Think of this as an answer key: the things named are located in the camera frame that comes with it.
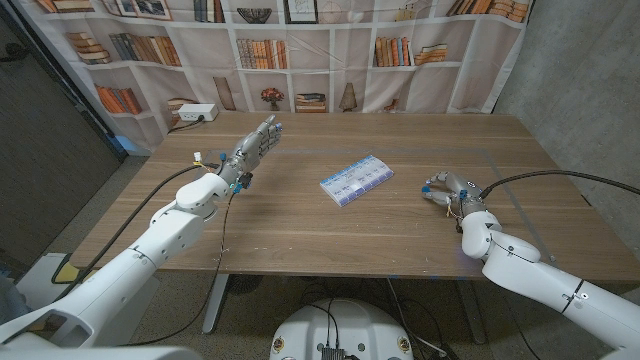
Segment white power strip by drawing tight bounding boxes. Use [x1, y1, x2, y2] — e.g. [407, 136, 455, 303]
[177, 103, 220, 123]

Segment black power strip cord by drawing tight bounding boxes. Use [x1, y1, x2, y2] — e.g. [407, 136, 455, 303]
[167, 115, 206, 135]

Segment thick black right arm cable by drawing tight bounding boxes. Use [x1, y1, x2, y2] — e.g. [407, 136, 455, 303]
[479, 169, 640, 199]

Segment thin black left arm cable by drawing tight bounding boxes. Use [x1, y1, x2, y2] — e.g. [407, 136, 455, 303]
[119, 192, 236, 347]

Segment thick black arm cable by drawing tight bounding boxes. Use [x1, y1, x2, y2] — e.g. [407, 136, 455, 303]
[52, 162, 221, 301]
[479, 169, 640, 199]

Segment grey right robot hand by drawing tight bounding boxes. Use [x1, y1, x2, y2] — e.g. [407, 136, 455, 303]
[421, 171, 489, 219]

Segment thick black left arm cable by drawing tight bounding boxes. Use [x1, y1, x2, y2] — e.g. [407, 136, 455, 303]
[52, 162, 221, 301]

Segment printed bookshelf backdrop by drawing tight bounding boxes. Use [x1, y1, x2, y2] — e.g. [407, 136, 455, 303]
[14, 0, 534, 151]

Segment person in blue jeans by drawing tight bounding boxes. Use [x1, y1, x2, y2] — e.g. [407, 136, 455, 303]
[0, 287, 26, 324]

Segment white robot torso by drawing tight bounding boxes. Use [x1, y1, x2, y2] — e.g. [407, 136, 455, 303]
[269, 298, 415, 360]

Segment blue floor object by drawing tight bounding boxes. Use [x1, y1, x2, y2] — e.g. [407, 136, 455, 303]
[117, 134, 151, 157]

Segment grey table leg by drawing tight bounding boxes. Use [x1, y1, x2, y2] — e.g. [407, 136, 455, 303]
[457, 279, 489, 345]
[202, 273, 231, 335]

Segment white and yellow floor box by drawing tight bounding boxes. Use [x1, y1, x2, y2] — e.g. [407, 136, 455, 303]
[14, 252, 96, 311]

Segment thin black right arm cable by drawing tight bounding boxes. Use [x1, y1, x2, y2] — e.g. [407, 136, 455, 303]
[504, 294, 544, 360]

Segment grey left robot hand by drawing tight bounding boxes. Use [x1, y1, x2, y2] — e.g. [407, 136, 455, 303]
[217, 114, 284, 194]

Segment blue weekly pill organizer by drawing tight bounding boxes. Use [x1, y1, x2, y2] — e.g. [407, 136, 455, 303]
[319, 154, 395, 208]

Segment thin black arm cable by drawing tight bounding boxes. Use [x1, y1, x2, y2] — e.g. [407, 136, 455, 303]
[504, 294, 544, 360]
[119, 192, 236, 347]

